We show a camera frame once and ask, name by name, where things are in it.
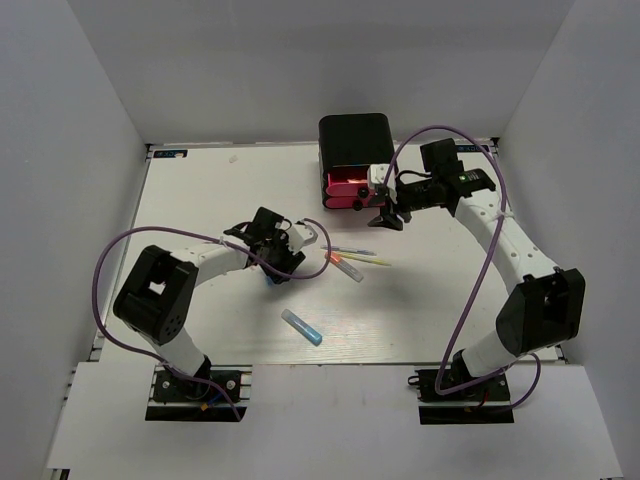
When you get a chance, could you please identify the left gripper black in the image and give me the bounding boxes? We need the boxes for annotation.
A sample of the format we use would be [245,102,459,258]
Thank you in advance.
[261,229,306,285]

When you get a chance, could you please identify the orange clear lead case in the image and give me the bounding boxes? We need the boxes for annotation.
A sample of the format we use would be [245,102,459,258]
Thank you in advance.
[325,252,364,283]

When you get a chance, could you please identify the blue pen refill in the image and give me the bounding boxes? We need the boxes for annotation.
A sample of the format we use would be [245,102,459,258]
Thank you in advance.
[320,245,377,256]

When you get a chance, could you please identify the yellow pen refill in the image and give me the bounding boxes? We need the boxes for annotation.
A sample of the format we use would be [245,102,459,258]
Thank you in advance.
[339,253,392,267]

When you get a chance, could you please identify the pink drawer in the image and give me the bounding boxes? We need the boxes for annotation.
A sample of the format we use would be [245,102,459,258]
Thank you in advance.
[325,166,368,197]
[323,197,368,211]

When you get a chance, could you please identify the black drawer cabinet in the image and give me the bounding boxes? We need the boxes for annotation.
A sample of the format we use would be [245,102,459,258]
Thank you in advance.
[318,113,394,204]

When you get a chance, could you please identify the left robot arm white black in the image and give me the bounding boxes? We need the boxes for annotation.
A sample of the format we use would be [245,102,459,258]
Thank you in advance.
[113,207,317,399]

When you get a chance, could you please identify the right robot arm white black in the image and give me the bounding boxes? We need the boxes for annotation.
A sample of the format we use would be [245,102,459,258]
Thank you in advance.
[367,139,586,399]

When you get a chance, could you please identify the blue clear lead case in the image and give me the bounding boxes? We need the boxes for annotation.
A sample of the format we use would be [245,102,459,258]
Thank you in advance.
[281,309,323,346]

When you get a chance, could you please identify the right corner label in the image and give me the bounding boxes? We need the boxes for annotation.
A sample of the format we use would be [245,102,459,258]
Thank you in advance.
[456,144,490,153]

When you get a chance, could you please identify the corner label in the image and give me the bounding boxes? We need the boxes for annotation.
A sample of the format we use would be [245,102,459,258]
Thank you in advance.
[456,144,490,153]
[153,149,188,159]

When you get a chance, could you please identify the left corner label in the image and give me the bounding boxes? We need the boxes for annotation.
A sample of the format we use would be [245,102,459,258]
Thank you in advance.
[153,149,188,159]

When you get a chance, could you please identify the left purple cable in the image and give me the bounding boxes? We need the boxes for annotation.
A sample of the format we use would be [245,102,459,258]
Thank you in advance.
[93,217,332,421]

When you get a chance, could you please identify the purple cable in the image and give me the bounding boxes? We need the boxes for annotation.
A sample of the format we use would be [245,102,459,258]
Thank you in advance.
[387,124,543,409]
[93,217,332,421]

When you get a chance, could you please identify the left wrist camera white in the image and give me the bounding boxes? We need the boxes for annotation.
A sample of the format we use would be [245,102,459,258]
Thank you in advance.
[287,221,318,252]

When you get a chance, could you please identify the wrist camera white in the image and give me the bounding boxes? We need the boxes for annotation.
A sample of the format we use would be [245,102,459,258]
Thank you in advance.
[287,221,318,252]
[357,164,397,207]

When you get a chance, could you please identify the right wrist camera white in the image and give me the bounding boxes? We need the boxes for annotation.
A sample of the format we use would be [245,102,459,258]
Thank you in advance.
[357,164,397,207]

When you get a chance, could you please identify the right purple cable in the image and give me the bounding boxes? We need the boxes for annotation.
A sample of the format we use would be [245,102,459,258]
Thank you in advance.
[387,124,543,409]

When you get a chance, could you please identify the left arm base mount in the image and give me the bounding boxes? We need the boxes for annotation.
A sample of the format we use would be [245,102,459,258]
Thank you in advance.
[145,367,252,423]

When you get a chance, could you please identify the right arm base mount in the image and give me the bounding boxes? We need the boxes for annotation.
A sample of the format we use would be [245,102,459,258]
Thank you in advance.
[407,368,514,426]

